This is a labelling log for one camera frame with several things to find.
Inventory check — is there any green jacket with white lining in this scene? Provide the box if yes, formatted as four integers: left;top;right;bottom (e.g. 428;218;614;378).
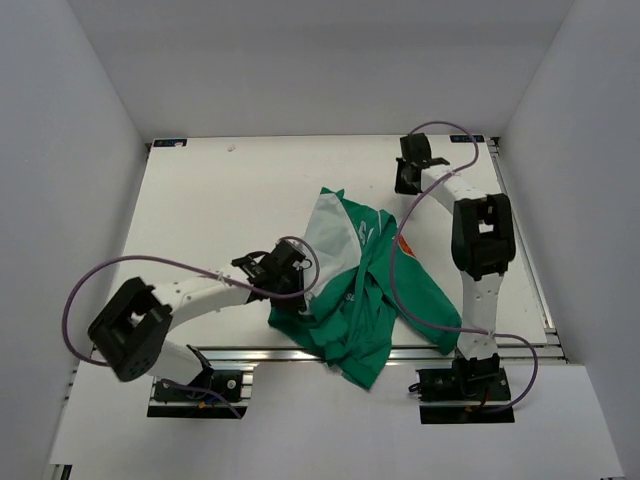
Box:
268;188;461;390

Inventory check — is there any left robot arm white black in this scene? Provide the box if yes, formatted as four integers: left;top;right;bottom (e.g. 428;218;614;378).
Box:
88;236;320;399

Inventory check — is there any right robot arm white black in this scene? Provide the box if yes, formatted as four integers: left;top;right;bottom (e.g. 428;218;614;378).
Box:
395;133;516;363

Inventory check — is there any blue label sticker right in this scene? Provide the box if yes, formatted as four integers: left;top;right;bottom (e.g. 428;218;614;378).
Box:
449;134;485;143

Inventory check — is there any blue label sticker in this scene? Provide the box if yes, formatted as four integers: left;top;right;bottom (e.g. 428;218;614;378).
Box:
449;134;485;143
152;138;187;148

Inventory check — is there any blue label sticker left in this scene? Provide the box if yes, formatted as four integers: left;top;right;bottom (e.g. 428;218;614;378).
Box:
152;138;187;148

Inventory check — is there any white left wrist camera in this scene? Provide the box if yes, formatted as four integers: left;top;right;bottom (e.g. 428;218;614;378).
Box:
286;239;310;255

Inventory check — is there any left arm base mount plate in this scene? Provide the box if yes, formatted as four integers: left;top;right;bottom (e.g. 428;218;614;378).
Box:
146;361;257;420

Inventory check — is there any aluminium table front rail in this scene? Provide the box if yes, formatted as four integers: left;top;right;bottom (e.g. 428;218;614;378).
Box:
94;344;466;365

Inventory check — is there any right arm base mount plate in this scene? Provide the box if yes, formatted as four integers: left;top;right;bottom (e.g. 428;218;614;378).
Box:
408;354;515;425

